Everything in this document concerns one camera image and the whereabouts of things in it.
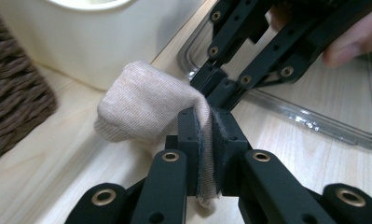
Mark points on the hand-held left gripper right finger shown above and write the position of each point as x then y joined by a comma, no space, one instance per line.
231,161

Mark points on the clear plastic lid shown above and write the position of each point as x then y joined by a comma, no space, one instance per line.
329,102

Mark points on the pale pink sock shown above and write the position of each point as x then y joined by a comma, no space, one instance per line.
143,102

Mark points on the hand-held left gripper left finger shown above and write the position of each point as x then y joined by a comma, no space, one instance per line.
193,161

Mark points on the white divided organizer box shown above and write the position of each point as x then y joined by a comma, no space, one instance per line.
96,40

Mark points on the brown wicker basket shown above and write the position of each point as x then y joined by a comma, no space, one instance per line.
16,99

